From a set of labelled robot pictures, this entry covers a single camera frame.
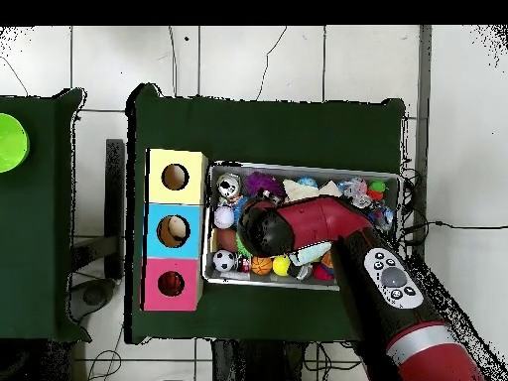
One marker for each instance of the mint knit cloth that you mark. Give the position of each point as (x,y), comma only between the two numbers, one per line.
(309,254)

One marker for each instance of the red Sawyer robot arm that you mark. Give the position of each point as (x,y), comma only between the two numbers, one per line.
(317,222)

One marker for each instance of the silver mesh bin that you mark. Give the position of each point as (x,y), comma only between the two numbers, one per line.
(258,282)

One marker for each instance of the wooden box with three holes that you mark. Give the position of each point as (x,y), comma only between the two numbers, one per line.
(174,198)

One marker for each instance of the purple spiky ball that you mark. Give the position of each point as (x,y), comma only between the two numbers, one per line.
(264,184)

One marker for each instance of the silver drink can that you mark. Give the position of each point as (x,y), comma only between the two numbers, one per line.
(228,185)

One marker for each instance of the white baseball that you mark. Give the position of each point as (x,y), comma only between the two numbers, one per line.
(224,217)

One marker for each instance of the cream knit cloth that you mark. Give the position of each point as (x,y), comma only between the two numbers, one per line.
(297,190)

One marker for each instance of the small soccer ball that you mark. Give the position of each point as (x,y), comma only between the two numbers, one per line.
(223,260)

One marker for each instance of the large dark green tablecloth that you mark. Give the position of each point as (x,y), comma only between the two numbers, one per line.
(258,131)

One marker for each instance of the beige brown ball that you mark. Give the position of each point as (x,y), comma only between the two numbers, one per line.
(176,229)

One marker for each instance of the grey stand base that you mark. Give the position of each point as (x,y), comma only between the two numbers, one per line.
(93,295)

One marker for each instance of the small dark green tablecloth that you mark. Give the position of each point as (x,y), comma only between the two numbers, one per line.
(35,238)

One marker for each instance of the lime green bowl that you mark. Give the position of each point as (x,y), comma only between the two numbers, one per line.
(12,143)

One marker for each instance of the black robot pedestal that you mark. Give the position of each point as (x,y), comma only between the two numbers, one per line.
(254,363)

